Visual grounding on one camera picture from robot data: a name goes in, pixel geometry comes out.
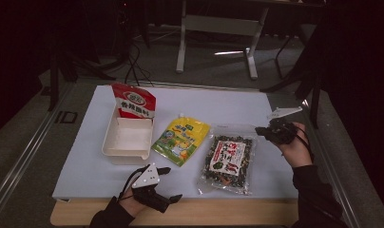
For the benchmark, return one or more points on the person's right hand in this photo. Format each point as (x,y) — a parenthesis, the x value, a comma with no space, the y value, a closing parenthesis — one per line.
(296,152)

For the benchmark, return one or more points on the clear bag of dark seaweed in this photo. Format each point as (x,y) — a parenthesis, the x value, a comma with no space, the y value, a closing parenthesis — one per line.
(228,158)

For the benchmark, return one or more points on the white divided storage box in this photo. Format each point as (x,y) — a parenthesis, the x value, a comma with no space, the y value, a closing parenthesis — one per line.
(130,139)

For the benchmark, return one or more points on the white metal table frame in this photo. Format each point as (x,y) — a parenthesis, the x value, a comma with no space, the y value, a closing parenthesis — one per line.
(221,25)

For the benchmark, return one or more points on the person's left hand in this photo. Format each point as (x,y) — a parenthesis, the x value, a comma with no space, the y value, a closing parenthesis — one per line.
(130,205)

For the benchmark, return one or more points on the black chair frame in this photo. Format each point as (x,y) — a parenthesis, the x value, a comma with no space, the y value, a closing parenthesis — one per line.
(294,72)

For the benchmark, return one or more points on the black metal stand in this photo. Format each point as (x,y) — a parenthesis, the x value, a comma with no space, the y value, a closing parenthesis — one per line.
(58,72)

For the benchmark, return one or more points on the yellow spout pouch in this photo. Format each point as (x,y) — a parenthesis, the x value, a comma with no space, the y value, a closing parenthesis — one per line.
(180,139)

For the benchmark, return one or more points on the red seasoning packet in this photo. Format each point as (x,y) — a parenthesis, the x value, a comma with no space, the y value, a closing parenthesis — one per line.
(134,101)

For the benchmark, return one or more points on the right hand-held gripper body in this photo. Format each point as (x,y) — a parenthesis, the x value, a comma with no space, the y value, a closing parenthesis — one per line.
(280,131)

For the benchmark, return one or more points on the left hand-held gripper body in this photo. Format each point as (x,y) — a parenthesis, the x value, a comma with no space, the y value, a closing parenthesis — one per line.
(147,182)

